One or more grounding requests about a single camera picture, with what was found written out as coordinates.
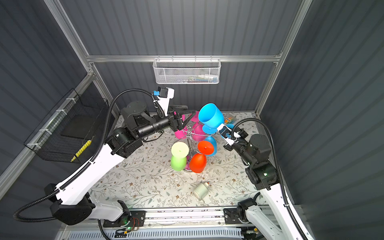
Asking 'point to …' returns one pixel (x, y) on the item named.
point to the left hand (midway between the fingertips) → (191, 109)
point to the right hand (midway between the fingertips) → (227, 125)
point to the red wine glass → (198, 162)
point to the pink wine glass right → (198, 134)
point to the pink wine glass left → (182, 133)
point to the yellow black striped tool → (81, 150)
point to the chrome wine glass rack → (189, 133)
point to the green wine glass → (179, 151)
